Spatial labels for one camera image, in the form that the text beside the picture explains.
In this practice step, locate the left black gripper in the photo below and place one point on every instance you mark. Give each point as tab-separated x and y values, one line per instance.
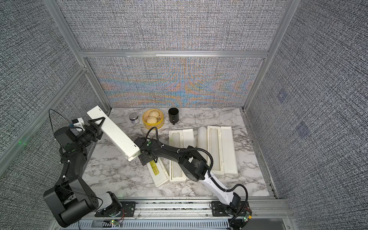
95	132

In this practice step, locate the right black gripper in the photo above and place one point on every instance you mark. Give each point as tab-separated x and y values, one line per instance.
143	160

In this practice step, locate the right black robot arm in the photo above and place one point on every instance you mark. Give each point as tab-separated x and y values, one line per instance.
196	163

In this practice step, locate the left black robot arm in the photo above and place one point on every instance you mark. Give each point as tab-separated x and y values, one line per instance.
71	198

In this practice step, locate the yellow bowl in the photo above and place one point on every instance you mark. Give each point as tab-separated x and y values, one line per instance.
160	122

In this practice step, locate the small silver lidded jar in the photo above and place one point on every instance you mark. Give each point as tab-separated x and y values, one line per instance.
134	118

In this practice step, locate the black cup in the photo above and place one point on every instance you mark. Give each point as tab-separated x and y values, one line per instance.
173	115

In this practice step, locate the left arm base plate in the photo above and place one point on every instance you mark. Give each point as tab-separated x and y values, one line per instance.
115	209

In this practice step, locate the aluminium front rail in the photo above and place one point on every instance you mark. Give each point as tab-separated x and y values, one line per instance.
192	213

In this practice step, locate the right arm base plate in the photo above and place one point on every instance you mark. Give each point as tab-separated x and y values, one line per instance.
221	208

